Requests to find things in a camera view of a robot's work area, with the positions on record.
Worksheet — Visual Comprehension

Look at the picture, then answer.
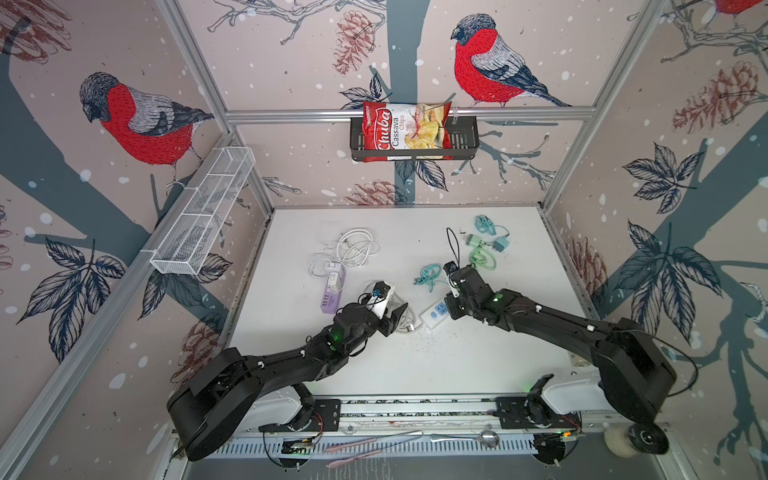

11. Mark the purple power strip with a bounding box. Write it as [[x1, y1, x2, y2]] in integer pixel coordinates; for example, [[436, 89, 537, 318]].
[[320, 271, 345, 315]]

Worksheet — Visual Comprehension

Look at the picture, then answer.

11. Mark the green charger cable bundle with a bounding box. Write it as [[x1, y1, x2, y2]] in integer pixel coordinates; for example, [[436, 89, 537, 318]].
[[461, 233, 511, 271]]

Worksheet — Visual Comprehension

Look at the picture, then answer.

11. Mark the white blue power strip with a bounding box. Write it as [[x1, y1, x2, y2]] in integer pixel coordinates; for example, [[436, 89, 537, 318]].
[[419, 300, 451, 330]]

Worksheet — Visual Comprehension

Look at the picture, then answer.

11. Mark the small white plug adapter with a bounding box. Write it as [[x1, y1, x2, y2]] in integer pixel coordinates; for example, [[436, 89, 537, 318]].
[[308, 253, 347, 293]]

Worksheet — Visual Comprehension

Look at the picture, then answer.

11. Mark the white power strip cable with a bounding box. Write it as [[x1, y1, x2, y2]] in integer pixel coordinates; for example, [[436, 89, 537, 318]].
[[332, 227, 382, 269]]

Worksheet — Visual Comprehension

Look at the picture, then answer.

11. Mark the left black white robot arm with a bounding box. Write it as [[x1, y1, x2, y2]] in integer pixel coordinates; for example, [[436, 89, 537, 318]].
[[167, 281, 409, 461]]

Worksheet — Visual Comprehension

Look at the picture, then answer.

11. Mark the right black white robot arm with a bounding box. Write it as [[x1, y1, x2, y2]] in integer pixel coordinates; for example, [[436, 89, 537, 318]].
[[444, 261, 677, 425]]

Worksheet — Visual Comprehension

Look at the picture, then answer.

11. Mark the pink chopsticks pair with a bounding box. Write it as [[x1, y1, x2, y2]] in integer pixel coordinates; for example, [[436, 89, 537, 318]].
[[325, 430, 424, 469]]

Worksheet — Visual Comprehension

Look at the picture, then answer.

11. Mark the metal spoon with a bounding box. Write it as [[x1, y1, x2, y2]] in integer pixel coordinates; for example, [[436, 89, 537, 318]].
[[429, 429, 500, 449]]

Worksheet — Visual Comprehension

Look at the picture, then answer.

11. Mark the red Chuba cassava chips bag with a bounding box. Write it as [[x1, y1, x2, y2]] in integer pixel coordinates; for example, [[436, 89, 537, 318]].
[[362, 102, 452, 162]]

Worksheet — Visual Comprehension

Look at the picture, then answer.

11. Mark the black white tape roll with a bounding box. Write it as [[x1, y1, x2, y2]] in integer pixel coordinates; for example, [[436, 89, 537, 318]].
[[603, 423, 670, 459]]

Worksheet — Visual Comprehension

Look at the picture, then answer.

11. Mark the grey white coiled cable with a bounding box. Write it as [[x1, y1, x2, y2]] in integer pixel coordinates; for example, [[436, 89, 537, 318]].
[[377, 280, 424, 334]]

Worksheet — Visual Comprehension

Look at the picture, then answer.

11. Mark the teal cable top bundle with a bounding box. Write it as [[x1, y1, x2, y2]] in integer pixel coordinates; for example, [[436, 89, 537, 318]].
[[475, 214, 510, 238]]

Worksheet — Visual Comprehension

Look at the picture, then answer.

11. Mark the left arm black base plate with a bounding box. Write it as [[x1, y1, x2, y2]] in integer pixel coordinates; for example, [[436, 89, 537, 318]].
[[258, 398, 341, 434]]

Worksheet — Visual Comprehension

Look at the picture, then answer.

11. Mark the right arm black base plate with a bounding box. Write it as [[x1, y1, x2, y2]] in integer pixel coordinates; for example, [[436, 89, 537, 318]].
[[492, 396, 582, 430]]

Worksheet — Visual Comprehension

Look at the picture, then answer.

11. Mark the black wall basket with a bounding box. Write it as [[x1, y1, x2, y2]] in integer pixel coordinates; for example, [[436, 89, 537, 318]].
[[349, 116, 480, 162]]

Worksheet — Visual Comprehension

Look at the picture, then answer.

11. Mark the white wire mesh basket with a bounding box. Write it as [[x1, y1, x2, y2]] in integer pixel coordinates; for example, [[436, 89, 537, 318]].
[[150, 146, 255, 275]]

